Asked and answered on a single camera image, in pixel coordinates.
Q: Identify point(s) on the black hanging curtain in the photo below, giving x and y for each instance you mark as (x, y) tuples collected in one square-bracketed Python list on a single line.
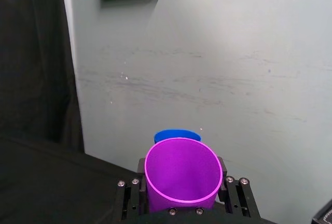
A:
[(33, 58)]

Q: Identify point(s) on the blue plastic cup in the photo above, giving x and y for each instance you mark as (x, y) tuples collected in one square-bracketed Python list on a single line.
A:
[(176, 134)]

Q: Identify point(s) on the purple plastic cup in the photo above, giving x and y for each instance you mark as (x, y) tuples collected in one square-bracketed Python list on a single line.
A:
[(181, 174)]

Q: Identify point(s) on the black table cloth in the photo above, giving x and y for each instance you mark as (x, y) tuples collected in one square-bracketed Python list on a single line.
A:
[(59, 185)]

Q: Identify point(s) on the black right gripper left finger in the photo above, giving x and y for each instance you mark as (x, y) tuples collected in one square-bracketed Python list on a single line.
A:
[(135, 195)]

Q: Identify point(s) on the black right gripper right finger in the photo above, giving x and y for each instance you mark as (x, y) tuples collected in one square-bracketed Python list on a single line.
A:
[(237, 195)]

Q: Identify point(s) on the black device with white markings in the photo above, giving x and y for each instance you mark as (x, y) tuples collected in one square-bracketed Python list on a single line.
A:
[(324, 213)]

